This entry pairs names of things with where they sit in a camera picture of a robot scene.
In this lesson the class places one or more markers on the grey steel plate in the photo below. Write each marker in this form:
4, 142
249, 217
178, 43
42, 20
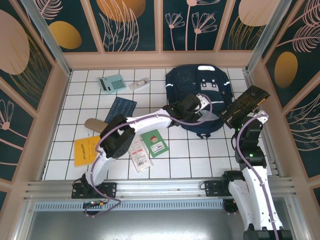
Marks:
150, 225

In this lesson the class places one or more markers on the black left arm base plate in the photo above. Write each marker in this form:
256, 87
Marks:
110, 188

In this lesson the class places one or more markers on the white red pen package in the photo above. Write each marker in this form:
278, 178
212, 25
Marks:
140, 157

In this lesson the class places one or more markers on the teal calculator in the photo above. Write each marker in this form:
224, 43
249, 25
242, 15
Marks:
112, 83

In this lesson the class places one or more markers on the blue notebook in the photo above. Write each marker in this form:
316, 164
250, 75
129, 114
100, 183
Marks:
122, 107

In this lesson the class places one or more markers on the yellow notebook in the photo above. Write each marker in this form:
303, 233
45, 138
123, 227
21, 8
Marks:
85, 152

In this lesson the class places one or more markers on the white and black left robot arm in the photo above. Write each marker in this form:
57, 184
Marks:
150, 120

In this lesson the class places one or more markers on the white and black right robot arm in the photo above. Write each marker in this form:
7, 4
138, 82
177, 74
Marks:
255, 195

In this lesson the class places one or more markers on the navy blue backpack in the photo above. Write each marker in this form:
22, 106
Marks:
185, 80

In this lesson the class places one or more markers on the aluminium side rail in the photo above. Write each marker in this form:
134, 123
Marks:
250, 79

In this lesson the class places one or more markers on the small clear plastic package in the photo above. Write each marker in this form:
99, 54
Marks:
139, 83

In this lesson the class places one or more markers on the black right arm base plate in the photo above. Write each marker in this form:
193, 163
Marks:
212, 188

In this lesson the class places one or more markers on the aluminium mounting rail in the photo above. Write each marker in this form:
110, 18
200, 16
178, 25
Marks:
162, 187

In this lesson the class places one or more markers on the black book with gold print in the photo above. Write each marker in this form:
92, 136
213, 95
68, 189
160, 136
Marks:
246, 105

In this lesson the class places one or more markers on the green notebook with house picture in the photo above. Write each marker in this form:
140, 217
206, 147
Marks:
155, 142

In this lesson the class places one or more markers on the aluminium frame post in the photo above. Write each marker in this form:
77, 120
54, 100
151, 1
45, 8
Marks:
267, 32
47, 37

